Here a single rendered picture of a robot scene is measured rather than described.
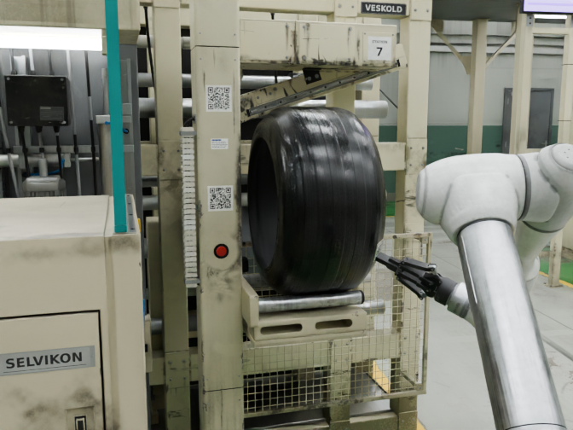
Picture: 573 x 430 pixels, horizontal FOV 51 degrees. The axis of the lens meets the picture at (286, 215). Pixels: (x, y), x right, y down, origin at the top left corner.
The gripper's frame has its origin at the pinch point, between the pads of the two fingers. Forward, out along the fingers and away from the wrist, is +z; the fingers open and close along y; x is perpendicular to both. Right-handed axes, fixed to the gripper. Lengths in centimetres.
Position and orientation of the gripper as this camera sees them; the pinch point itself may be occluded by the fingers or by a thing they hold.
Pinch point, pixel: (388, 261)
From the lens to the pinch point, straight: 177.8
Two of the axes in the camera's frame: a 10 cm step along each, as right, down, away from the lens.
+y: -1.3, 7.8, 6.1
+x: 5.6, -4.5, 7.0
